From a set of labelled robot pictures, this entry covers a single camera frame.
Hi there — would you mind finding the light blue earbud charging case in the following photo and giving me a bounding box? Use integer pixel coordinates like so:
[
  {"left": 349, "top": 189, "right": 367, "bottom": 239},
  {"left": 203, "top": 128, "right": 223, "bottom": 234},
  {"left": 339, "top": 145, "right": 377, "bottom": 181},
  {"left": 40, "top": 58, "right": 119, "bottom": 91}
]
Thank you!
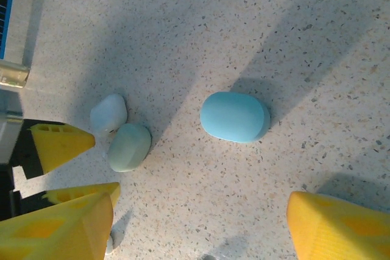
[{"left": 199, "top": 91, "right": 271, "bottom": 144}]

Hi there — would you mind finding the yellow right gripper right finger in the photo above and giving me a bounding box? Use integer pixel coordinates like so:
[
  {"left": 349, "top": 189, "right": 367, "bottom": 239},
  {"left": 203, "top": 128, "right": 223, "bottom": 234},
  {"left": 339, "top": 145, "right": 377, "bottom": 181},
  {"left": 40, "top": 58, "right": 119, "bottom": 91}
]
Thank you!
[{"left": 286, "top": 191, "right": 390, "bottom": 260}]

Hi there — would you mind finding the pale teal earbud charging case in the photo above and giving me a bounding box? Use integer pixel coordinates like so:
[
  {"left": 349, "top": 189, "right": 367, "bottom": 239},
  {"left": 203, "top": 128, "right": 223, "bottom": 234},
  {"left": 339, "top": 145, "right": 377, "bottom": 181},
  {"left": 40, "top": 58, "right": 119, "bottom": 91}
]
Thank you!
[{"left": 107, "top": 122, "right": 152, "bottom": 173}]

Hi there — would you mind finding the white earbud charging case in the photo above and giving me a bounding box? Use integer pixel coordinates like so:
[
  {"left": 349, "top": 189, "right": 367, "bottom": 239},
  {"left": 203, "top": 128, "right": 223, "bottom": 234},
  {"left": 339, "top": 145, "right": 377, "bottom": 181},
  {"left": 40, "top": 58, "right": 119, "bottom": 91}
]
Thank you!
[{"left": 89, "top": 93, "right": 129, "bottom": 135}]

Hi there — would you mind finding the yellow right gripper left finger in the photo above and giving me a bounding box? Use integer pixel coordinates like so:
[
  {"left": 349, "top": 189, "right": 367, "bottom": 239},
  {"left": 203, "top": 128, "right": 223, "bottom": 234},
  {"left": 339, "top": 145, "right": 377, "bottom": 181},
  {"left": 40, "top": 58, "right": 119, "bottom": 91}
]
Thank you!
[{"left": 0, "top": 191, "right": 115, "bottom": 260}]

